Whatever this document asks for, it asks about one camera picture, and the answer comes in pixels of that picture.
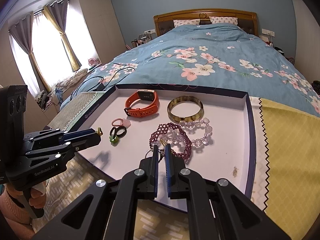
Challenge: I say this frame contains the silver ring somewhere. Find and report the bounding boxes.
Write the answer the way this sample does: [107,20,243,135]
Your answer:
[144,149,163,165]

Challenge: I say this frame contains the green gold pendant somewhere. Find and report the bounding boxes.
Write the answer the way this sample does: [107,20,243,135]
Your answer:
[96,127,103,136]

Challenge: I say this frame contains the dark red bead bracelet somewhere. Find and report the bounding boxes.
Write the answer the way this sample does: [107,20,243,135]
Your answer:
[149,122,193,164]

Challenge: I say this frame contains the black hair tie green charm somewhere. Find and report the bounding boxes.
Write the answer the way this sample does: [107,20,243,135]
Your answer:
[109,126,127,145]

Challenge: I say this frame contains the pink hair tie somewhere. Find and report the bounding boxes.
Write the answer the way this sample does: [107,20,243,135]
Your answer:
[111,117,132,129]

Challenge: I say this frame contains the clear crystal bead bracelet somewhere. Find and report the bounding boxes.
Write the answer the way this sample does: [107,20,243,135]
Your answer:
[162,117,214,147]

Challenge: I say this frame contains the tortoiseshell bangle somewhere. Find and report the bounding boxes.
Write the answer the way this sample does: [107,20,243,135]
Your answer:
[167,95,204,122]

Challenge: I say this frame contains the orange smart watch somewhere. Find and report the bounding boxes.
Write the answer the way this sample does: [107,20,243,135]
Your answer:
[124,89,159,118]

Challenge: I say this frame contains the left forearm pink sleeve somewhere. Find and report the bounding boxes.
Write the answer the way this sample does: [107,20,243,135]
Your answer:
[1,190,35,239]

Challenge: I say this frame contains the left hand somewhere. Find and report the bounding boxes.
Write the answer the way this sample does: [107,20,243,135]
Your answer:
[5,181,47,209]

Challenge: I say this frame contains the dark blue tray box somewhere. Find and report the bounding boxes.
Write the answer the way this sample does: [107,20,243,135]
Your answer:
[72,83,257,212]

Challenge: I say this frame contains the patchwork patterned table cloth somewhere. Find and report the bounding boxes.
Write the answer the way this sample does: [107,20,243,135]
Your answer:
[32,97,319,239]

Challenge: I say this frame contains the purple yellow curtains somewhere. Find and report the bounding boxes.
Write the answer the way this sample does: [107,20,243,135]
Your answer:
[8,0,81,96]

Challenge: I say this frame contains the blue floral duvet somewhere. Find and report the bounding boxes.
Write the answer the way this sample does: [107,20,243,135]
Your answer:
[74,23,319,116]

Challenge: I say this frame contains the nightstand clutter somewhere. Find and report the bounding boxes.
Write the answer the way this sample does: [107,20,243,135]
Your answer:
[131,29,156,48]

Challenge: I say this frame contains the wooden headboard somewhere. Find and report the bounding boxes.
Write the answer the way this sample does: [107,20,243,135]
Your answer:
[153,8,259,37]

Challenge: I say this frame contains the left patterned pillow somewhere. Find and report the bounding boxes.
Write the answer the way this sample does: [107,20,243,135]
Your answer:
[173,19,201,28]

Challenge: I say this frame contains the patterned pillow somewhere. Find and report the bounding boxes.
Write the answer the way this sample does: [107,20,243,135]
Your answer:
[209,16,238,25]
[173,19,201,28]

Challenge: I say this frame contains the right patterned pillow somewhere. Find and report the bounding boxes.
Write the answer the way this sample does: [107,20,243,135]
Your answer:
[209,16,238,25]

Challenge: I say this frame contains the pile of dark clothes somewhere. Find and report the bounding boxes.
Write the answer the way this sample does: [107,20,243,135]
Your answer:
[311,80,320,95]

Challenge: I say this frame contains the black charger cable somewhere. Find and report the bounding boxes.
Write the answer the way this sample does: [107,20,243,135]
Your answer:
[69,67,136,100]

